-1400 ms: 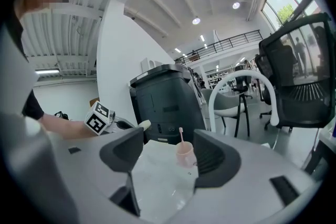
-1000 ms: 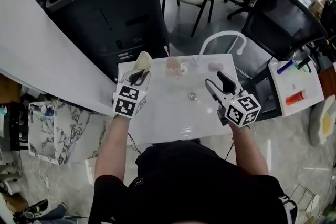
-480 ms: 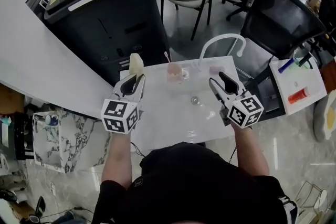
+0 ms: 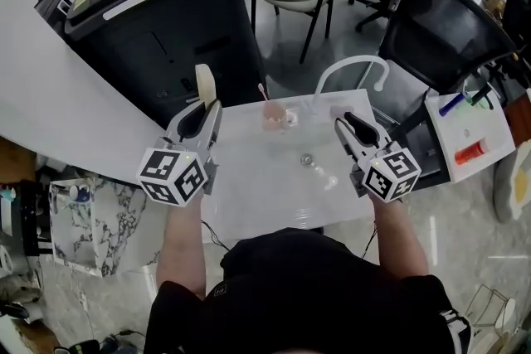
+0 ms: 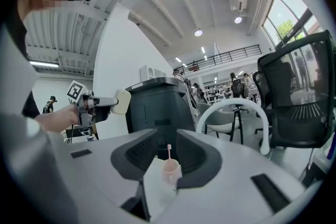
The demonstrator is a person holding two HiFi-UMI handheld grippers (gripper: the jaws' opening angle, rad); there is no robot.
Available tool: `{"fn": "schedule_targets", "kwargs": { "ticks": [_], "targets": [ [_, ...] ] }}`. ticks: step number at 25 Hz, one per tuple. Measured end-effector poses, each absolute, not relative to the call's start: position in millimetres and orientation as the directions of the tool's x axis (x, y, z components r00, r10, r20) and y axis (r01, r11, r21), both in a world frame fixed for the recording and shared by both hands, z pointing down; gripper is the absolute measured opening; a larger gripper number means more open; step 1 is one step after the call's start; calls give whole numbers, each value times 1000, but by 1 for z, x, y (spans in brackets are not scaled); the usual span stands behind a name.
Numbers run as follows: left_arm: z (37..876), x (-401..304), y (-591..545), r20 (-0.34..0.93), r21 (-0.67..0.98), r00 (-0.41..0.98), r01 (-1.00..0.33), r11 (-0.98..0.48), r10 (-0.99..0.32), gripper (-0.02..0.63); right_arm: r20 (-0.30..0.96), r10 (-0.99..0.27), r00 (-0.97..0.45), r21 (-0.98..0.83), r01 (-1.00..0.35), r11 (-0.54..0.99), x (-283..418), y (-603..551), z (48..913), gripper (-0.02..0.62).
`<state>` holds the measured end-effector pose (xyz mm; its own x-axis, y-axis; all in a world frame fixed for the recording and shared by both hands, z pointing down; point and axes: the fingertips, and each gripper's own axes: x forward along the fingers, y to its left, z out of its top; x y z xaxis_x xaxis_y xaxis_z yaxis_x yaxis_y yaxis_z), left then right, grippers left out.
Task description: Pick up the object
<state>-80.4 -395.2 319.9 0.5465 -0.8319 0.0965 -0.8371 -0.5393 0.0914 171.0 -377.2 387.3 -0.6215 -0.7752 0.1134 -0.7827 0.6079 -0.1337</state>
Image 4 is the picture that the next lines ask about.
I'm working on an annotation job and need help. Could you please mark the cream round bucket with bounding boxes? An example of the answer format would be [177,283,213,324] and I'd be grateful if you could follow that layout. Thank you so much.
[470,329,522,354]

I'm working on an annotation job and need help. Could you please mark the blue and white mug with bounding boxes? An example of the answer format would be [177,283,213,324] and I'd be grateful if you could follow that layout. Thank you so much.
[67,183,91,204]

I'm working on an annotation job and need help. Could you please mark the person's left forearm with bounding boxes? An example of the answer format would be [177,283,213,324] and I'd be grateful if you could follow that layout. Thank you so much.
[155,192,207,302]

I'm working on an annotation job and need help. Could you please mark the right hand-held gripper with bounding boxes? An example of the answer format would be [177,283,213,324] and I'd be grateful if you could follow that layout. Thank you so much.
[334,111,423,205]

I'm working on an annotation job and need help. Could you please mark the large dark copier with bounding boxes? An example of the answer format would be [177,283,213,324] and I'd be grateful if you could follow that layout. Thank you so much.
[64,0,267,130]

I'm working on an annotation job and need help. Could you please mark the egg shaped cushion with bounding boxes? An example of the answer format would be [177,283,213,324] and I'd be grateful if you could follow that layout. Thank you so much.
[493,148,531,224]

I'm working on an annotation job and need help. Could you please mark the black mesh office chair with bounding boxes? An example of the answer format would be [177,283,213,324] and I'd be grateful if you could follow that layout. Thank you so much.
[378,0,519,104]

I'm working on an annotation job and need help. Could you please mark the person's right forearm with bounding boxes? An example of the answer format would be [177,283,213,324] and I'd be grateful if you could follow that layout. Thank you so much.
[368,194,430,283]

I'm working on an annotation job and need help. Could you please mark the white sink basin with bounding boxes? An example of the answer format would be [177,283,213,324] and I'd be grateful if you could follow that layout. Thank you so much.
[202,88,402,241]

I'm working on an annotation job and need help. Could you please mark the orange bottle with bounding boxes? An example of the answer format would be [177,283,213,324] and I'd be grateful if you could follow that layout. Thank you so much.
[454,138,491,166]

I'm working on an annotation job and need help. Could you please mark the white curved faucet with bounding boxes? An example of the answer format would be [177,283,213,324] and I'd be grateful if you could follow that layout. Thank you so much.
[310,55,391,119]

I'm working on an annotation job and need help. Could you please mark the black cable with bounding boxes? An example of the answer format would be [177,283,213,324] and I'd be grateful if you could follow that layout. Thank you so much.
[201,219,231,252]
[360,219,378,261]

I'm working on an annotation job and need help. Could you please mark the brown wooden cabinet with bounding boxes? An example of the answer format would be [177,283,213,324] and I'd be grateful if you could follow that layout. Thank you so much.
[501,90,531,148]

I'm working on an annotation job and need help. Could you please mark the marble pattern cabinet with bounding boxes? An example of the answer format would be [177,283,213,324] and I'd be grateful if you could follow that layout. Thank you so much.
[48,177,163,279]

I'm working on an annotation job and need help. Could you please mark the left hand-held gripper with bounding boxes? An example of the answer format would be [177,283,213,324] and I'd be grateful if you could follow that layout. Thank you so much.
[135,99,224,208]

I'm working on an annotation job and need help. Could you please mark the person's black shirt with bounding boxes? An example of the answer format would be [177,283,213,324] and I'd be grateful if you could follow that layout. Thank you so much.
[143,226,472,354]

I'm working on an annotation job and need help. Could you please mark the wire frame lampshade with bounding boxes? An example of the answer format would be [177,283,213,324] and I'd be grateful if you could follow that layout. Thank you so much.
[464,284,519,329]

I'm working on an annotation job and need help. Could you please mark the pink cup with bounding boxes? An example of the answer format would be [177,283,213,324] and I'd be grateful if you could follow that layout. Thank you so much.
[261,100,298,133]

